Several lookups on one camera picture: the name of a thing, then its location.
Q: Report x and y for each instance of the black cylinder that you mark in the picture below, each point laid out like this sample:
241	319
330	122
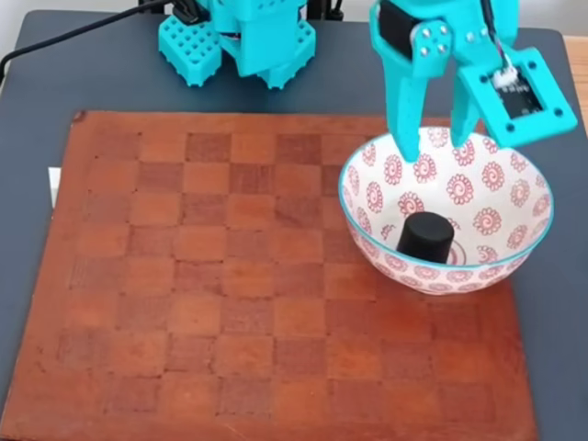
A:
425	239

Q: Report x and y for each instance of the white bowl with red flowers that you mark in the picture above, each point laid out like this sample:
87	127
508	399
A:
482	206

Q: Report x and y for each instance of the black table clamp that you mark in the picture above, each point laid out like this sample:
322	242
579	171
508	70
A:
334	9

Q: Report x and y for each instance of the brown wooden chessboard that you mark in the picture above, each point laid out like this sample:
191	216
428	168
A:
229	331

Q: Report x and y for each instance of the teal camera box with circuit board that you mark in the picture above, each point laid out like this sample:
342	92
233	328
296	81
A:
519	92

